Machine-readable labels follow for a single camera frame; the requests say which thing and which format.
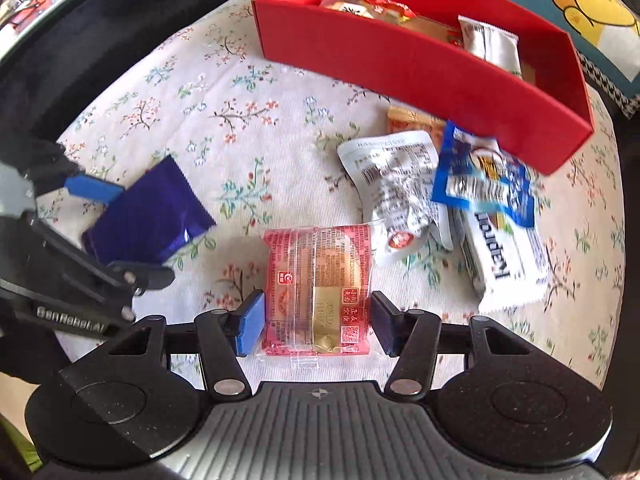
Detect white grey snack packet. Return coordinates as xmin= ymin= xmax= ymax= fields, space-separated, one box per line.
xmin=457 ymin=16 xmax=523 ymax=81

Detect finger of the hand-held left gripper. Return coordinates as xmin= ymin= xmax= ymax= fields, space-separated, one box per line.
xmin=47 ymin=152 xmax=126 ymax=206
xmin=25 ymin=214 xmax=176 ymax=296

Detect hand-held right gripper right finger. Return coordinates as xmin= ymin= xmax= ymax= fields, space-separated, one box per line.
xmin=370 ymin=291 xmax=538 ymax=402

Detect dark blue snack packet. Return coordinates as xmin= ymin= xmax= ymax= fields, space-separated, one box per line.
xmin=81 ymin=155 xmax=217 ymax=265

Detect white wafer packet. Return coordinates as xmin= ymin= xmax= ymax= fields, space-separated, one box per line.
xmin=452 ymin=200 xmax=553 ymax=313

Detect tan snack packet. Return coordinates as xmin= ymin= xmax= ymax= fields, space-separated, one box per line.
xmin=387 ymin=106 xmax=448 ymax=153

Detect silver snack packet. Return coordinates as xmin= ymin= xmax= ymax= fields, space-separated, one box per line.
xmin=336 ymin=130 xmax=455 ymax=268

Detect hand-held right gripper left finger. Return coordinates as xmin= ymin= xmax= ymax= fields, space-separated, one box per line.
xmin=95 ymin=290 xmax=265 ymax=402

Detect pink clear pastry packet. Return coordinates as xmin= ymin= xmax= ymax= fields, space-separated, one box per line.
xmin=255 ymin=222 xmax=387 ymax=358

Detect floral tablecloth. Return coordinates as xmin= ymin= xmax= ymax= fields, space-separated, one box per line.
xmin=35 ymin=0 xmax=626 ymax=391

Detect red cardboard box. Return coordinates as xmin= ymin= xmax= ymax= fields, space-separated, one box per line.
xmin=251 ymin=0 xmax=596 ymax=177

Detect large red snack packet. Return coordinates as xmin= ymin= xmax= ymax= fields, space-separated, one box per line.
xmin=334 ymin=0 xmax=418 ymax=22

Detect black glass table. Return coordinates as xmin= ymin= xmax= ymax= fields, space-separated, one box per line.
xmin=0 ymin=0 xmax=301 ymax=171

